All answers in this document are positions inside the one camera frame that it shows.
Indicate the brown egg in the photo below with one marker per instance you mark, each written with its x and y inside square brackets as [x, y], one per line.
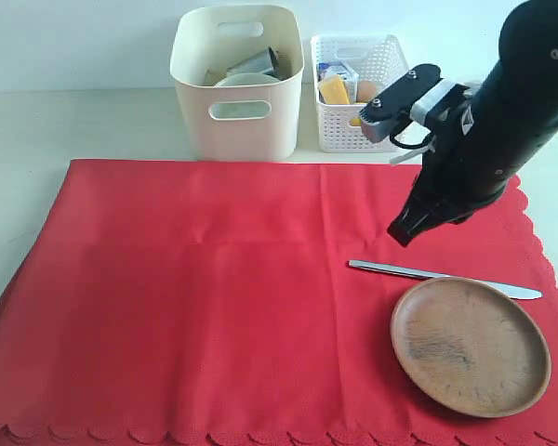
[366, 91]

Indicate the cream plastic storage bin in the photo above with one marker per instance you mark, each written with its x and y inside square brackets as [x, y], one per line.
[237, 123]

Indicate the stainless steel cup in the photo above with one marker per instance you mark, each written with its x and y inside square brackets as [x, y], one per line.
[268, 61]

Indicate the yellow cheese wedge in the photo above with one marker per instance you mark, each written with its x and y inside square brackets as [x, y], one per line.
[333, 91]

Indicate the pale green ceramic bowl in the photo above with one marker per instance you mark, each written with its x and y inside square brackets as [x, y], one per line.
[247, 79]

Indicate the silver table knife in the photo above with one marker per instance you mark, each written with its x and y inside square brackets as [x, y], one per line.
[512, 291]

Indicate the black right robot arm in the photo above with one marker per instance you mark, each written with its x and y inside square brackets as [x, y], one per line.
[527, 67]

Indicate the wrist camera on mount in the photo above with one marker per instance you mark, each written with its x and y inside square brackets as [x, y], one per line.
[421, 96]

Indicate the white perforated plastic basket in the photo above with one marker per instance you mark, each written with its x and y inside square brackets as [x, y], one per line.
[376, 58]

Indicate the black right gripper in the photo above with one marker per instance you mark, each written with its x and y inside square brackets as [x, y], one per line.
[484, 145]

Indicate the blue white milk carton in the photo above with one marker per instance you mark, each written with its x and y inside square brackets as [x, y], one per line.
[345, 71]

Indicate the red scalloped table cloth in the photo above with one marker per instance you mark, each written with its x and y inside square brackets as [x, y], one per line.
[186, 303]

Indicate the round brown wooden plate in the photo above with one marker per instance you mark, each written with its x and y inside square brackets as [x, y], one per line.
[470, 348]

